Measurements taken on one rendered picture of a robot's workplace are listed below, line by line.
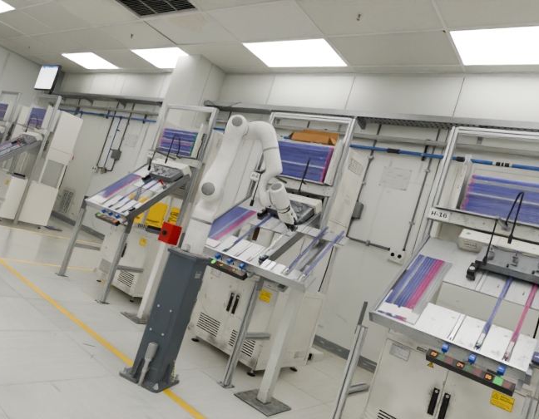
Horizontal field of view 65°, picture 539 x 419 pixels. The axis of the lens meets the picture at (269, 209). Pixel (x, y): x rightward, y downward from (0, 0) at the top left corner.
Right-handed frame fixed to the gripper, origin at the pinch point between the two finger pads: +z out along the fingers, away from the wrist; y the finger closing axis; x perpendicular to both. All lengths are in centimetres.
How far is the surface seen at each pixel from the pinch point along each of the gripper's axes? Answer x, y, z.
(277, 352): 55, -12, 46
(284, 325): 42, -11, 37
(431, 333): 26, -91, 11
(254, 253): 13.7, 26.1, 20.0
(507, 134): -98, -89, -10
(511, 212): -55, -103, 8
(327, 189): -55, 12, 21
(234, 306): 34, 46, 63
